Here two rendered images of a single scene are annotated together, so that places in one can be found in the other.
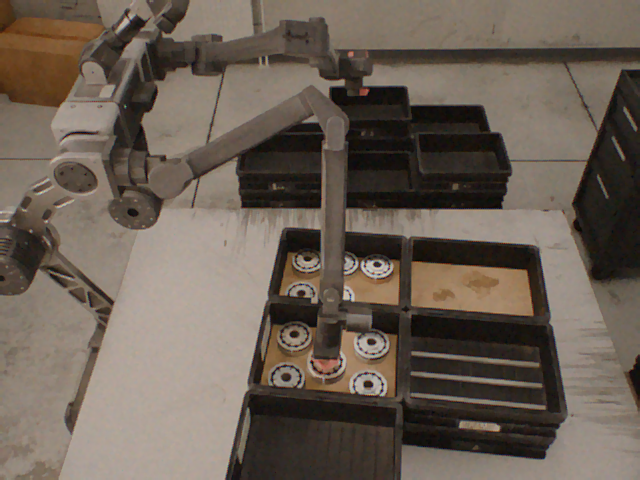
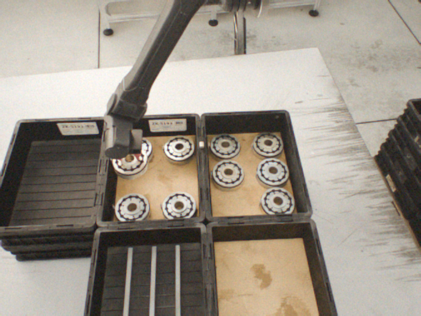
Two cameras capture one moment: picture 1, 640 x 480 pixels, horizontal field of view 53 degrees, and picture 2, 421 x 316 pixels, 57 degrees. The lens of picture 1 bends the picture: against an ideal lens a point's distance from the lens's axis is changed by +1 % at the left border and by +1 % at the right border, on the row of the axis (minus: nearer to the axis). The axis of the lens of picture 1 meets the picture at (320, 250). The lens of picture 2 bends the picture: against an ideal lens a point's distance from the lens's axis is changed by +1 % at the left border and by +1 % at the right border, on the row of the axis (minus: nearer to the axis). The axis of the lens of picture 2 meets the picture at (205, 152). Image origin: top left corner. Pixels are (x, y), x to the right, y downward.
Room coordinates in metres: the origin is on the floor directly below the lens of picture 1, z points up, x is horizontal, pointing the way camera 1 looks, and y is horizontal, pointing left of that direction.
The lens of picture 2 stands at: (1.05, -0.70, 1.89)
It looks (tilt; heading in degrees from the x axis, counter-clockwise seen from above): 54 degrees down; 80
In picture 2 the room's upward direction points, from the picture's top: straight up
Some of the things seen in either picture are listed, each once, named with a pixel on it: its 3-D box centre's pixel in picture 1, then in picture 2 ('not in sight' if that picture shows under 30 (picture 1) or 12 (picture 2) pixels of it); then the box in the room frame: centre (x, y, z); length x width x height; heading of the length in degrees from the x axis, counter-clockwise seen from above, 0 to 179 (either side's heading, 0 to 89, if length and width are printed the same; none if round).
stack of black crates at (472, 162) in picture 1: (454, 190); not in sight; (2.30, -0.64, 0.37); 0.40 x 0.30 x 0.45; 88
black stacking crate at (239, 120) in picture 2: (339, 279); (249, 170); (1.30, -0.06, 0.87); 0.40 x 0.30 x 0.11; 83
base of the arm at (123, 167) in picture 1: (130, 167); not in sight; (1.13, 0.42, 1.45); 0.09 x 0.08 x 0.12; 178
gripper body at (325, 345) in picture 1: (328, 334); (121, 135); (0.94, -0.02, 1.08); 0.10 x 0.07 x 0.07; 172
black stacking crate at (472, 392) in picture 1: (477, 373); (150, 308); (0.95, -0.42, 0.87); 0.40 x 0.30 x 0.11; 83
